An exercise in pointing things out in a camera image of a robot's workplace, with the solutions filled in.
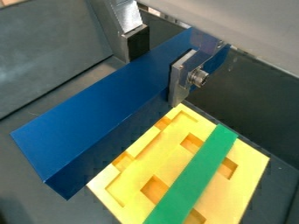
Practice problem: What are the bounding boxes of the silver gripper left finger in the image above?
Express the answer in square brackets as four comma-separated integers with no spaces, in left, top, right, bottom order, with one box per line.
[88,0,150,63]

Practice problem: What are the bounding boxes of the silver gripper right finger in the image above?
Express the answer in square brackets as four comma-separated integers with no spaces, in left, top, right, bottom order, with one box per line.
[167,29,226,109]

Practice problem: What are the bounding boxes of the blue bar block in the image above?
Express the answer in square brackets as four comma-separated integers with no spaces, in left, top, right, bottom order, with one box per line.
[11,28,230,199]

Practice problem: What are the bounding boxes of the yellow slotted board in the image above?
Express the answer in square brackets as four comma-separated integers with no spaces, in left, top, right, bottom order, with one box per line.
[88,104,269,224]

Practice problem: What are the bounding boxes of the green bar block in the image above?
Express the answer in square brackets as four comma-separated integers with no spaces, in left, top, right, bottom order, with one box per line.
[145,124,239,224]

